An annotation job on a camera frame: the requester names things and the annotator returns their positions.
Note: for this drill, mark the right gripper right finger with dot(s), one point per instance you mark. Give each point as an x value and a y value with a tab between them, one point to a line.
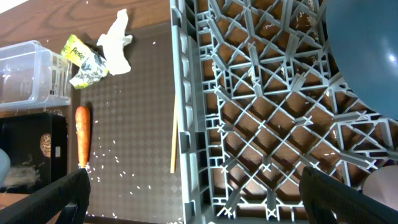
327	200

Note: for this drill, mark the clear plastic container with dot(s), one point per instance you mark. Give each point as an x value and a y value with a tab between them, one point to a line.
33	76

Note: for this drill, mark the pink cup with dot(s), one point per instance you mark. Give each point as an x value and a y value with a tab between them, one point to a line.
381	185

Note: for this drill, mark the crumpled white tissue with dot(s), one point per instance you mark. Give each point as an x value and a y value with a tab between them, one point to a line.
113	44

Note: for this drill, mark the dark blue plate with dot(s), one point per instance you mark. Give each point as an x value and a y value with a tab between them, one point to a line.
363	40

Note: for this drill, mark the wooden chopstick left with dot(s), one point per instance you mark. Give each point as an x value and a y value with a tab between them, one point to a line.
173	157

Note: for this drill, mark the grey dishwasher rack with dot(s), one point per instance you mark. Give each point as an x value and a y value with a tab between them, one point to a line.
258	98

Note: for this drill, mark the black plastic tray bin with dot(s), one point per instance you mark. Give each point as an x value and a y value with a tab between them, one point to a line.
20	138

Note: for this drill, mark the brown food scrap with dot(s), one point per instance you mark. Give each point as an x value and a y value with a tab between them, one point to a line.
45	144

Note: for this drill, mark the white rice pile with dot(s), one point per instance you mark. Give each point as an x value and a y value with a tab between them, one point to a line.
22	175

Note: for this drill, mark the yellow green snack wrapper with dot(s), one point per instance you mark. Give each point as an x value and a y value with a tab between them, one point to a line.
92	66

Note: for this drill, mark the brown serving tray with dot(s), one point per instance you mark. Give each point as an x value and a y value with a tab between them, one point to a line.
131	136

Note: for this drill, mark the light blue rice bowl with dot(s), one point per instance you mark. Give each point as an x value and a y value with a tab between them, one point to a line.
4	166

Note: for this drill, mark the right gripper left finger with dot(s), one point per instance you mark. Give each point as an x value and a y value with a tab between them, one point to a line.
67	198

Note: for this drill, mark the orange carrot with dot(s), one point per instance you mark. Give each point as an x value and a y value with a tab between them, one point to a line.
83	133

